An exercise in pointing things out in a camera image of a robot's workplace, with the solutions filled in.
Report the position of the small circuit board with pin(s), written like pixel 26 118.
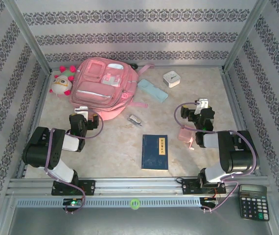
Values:
pixel 209 200
pixel 73 202

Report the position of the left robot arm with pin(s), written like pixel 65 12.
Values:
pixel 39 151

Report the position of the pink school backpack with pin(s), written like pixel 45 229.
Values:
pixel 98 90

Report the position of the aluminium frame back rail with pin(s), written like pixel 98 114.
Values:
pixel 178 66

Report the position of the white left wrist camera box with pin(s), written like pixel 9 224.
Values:
pixel 82 113

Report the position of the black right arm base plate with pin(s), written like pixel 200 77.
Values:
pixel 188 187

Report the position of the black desk calculator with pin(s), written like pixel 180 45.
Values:
pixel 253 203

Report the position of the aluminium frame side rail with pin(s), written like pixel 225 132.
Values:
pixel 237 107
pixel 37 117

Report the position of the aluminium mounting rail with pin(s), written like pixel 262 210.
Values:
pixel 139 186

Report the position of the white and pink plush toy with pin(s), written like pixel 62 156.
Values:
pixel 60 84

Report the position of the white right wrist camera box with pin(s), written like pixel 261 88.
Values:
pixel 202 104

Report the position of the white square alarm clock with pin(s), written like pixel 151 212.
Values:
pixel 171 78

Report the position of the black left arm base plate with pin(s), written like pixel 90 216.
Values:
pixel 89 187

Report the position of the dark blue book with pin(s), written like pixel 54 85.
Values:
pixel 151 154

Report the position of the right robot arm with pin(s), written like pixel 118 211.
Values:
pixel 239 159

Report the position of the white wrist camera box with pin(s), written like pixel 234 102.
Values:
pixel 82 113
pixel 202 104

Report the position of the small black oval object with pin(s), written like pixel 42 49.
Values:
pixel 134 66

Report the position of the aluminium frame post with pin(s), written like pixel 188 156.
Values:
pixel 242 36
pixel 30 36

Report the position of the light blue pencil case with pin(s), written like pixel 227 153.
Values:
pixel 153 90

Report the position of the small clear correction tape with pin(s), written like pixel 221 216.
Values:
pixel 134 119

